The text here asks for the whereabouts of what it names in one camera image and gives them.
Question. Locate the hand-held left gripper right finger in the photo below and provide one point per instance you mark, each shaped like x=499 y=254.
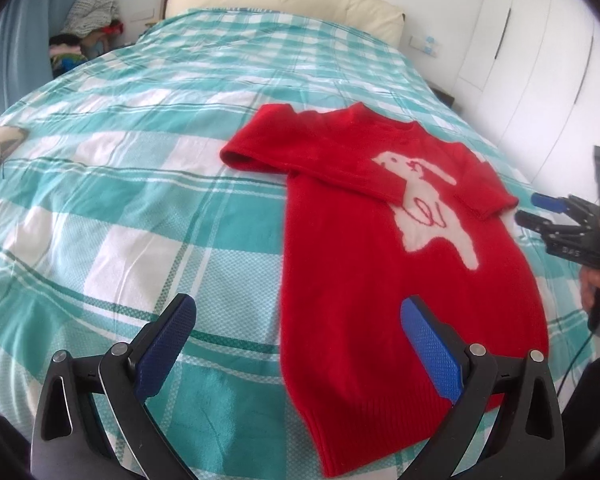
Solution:
x=430 y=350

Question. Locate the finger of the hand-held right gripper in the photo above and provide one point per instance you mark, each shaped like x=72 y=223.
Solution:
x=547 y=202
x=530 y=220

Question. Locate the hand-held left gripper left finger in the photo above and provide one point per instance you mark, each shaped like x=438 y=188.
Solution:
x=165 y=345

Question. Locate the red sweater with white animal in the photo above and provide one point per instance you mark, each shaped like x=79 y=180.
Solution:
x=350 y=260

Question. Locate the pile of mixed clothes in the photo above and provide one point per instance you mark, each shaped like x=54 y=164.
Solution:
x=90 y=17

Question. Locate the person's right hand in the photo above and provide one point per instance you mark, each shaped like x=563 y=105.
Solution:
x=587 y=290

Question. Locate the white wardrobe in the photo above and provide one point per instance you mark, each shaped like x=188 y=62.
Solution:
x=540 y=60

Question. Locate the dark wooden nightstand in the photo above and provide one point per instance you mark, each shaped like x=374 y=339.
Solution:
x=447 y=95

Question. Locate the teal and white checked bedsheet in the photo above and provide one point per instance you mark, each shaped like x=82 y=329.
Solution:
x=130 y=185

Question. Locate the cream printed cushion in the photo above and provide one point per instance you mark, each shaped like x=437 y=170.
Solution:
x=0 y=147

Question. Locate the blue curtain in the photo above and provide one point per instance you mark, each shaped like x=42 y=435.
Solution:
x=25 y=35

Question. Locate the white wall socket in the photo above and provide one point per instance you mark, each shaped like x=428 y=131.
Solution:
x=425 y=45

